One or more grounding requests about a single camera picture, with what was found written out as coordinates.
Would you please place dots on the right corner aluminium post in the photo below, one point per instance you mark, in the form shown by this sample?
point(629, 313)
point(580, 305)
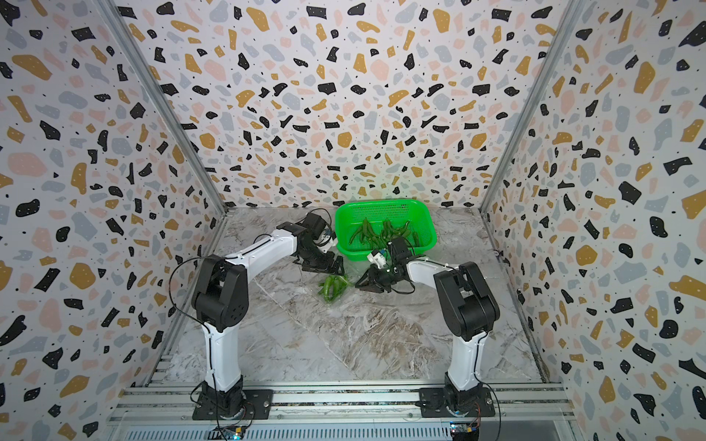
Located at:
point(565, 26)

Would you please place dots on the corner aluminium post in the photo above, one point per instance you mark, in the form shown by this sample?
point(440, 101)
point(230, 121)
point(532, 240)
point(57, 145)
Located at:
point(565, 26)
point(110, 14)

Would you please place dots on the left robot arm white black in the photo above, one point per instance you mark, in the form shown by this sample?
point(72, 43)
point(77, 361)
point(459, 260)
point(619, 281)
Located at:
point(221, 299)

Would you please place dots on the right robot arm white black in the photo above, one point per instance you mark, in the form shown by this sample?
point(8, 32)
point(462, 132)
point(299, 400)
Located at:
point(468, 307)

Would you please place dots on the green peppers bunch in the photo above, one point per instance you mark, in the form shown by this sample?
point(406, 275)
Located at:
point(379, 235)

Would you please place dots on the aluminium front rail frame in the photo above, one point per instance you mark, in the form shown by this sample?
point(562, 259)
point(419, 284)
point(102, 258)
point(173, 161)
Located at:
point(346, 410)

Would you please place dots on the left corner aluminium post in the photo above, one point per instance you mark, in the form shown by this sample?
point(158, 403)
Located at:
point(110, 14)

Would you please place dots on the left circuit board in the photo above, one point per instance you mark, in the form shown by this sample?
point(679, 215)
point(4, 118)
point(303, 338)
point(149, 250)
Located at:
point(231, 433)

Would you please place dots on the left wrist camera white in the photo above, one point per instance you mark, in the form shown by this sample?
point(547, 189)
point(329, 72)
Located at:
point(330, 240)

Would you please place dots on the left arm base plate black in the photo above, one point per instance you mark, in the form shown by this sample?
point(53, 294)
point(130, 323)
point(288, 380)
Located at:
point(240, 405)

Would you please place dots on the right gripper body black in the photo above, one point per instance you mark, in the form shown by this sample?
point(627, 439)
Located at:
point(385, 277)

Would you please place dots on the right circuit board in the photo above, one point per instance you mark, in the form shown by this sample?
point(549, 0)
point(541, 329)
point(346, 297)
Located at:
point(465, 432)

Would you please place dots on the green plastic mesh basket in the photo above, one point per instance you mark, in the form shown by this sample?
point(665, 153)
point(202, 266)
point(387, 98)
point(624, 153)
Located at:
point(350, 216)

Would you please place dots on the circuit board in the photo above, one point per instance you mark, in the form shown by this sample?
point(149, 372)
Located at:
point(465, 432)
point(231, 433)

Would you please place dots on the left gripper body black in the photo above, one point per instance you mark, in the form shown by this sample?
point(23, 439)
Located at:
point(319, 260)

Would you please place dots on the clear container peppers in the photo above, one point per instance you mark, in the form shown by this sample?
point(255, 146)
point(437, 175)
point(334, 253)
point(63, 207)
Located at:
point(333, 287)

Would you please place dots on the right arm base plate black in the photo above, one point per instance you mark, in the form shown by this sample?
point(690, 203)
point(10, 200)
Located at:
point(448, 402)

